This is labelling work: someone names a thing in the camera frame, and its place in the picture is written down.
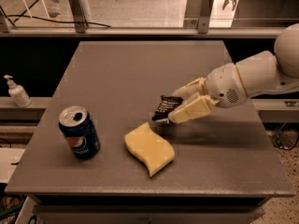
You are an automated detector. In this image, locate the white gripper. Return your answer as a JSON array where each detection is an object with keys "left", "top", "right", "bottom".
[{"left": 168, "top": 63, "right": 248, "bottom": 124}]

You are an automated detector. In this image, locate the black rxbar chocolate bar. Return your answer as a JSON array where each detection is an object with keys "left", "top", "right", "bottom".
[{"left": 151, "top": 95, "right": 183, "bottom": 122}]

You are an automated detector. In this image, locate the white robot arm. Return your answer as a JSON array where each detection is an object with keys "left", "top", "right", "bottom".
[{"left": 168, "top": 24, "right": 299, "bottom": 123}]

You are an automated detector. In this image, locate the yellow wavy sponge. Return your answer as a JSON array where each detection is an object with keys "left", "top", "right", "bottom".
[{"left": 124, "top": 122, "right": 175, "bottom": 177}]

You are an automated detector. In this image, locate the grey cabinet table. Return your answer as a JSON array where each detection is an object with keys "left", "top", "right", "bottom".
[{"left": 7, "top": 41, "right": 294, "bottom": 223}]

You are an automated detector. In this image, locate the blue pepsi can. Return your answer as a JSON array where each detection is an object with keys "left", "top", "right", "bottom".
[{"left": 59, "top": 105, "right": 100, "bottom": 160}]

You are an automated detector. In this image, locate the white pump lotion bottle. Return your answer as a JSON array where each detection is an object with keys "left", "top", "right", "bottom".
[{"left": 4, "top": 75, "right": 32, "bottom": 107}]

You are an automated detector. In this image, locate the grey metal post right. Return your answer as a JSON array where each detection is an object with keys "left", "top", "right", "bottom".
[{"left": 198, "top": 0, "right": 214, "bottom": 34}]

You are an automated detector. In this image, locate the grey metal post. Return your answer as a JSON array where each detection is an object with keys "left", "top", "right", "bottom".
[
  {"left": 68, "top": 0, "right": 87, "bottom": 34},
  {"left": 198, "top": 0, "right": 214, "bottom": 34}
]

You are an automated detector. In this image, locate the grey metal post left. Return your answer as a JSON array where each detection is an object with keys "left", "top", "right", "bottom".
[{"left": 68, "top": 0, "right": 87, "bottom": 34}]

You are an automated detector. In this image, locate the black cable behind table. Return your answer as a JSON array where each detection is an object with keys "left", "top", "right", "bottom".
[{"left": 6, "top": 14, "right": 112, "bottom": 29}]

